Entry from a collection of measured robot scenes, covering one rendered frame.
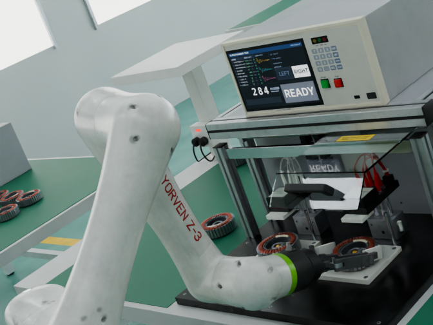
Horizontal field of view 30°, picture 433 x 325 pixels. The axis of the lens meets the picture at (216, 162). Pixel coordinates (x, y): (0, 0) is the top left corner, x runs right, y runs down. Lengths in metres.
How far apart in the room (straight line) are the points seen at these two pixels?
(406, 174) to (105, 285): 0.94
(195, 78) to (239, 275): 1.52
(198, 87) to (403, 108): 1.39
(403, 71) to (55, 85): 5.30
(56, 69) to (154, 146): 5.65
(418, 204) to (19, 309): 1.04
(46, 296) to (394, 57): 0.93
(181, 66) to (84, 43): 4.57
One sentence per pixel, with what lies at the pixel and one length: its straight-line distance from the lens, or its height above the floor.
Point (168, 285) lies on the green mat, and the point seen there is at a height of 0.75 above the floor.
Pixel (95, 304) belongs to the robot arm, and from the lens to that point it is 1.40.
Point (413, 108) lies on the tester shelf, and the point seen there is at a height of 1.11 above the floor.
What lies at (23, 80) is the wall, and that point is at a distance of 6.83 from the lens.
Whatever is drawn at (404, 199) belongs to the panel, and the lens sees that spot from 2.11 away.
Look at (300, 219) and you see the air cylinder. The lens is 2.16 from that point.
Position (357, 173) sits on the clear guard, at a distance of 1.65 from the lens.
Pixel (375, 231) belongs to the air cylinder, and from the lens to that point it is 2.03.
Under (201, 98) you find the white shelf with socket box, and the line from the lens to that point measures 3.06.
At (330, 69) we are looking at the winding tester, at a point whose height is 1.21.
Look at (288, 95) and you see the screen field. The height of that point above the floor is 1.16.
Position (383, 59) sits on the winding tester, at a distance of 1.85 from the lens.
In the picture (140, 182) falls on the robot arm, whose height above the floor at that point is 1.27.
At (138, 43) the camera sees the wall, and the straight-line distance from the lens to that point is 7.56.
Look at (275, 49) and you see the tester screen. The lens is 1.96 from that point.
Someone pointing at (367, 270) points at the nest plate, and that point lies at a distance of 1.88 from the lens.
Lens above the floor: 1.66
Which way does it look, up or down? 17 degrees down
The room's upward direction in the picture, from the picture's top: 21 degrees counter-clockwise
